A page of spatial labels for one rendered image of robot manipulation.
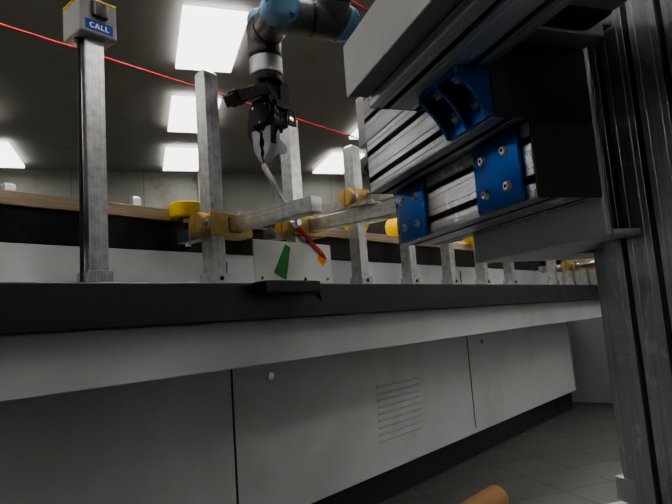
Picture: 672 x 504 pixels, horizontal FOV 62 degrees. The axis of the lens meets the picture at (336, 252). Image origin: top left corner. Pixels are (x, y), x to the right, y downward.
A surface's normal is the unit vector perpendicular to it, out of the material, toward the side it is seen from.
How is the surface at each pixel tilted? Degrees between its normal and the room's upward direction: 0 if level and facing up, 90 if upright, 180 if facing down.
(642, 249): 90
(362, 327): 90
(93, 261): 90
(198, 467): 90
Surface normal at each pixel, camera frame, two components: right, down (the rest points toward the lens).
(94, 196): 0.76, -0.14
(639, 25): -0.95, 0.03
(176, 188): 0.32, -0.14
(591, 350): -0.65, -0.04
